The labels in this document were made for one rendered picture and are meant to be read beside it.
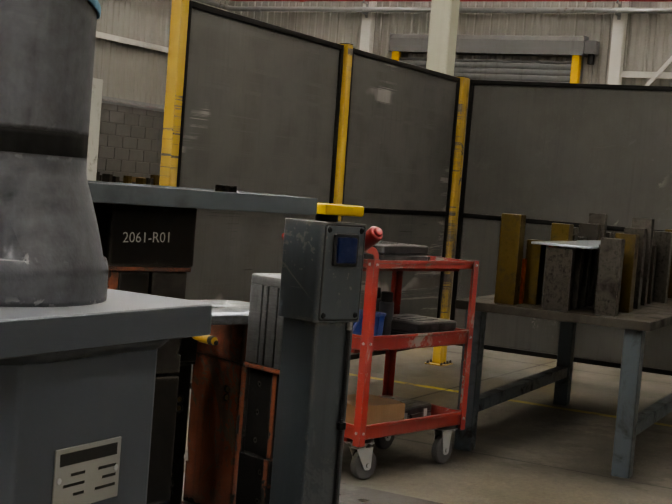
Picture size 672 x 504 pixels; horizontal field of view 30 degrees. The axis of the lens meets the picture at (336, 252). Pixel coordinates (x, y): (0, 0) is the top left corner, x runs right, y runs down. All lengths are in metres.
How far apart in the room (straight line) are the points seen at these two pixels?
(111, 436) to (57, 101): 0.20
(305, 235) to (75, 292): 0.69
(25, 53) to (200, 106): 5.33
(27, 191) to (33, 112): 0.04
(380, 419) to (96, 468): 4.50
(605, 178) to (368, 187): 1.70
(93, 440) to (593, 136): 7.82
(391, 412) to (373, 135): 2.75
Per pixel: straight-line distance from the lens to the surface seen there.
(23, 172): 0.73
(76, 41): 0.75
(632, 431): 5.71
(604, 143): 8.46
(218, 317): 1.64
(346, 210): 1.40
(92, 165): 11.98
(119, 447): 0.76
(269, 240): 6.67
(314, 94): 6.98
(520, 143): 8.63
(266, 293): 1.60
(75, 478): 0.73
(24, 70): 0.73
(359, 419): 5.02
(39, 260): 0.72
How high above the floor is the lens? 1.18
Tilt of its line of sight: 3 degrees down
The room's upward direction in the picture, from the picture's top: 5 degrees clockwise
